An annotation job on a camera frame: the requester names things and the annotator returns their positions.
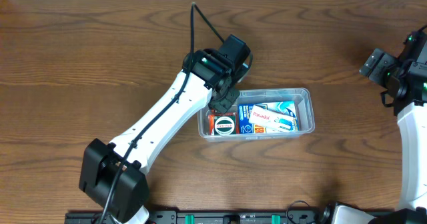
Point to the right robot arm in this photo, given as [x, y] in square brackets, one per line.
[404, 80]

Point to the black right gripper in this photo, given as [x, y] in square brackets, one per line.
[377, 68]

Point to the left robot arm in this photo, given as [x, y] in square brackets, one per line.
[114, 174]

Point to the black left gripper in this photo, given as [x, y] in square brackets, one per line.
[225, 99]

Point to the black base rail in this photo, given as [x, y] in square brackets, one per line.
[334, 213]

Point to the blue Kool Fever box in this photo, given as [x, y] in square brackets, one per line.
[284, 107]

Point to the green Zam-Buk box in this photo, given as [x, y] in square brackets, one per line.
[225, 125]

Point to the clear plastic container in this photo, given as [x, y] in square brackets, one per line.
[217, 127]

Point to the red Panadol box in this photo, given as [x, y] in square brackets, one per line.
[211, 124]

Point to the white Panadol box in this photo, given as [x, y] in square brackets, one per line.
[272, 120]

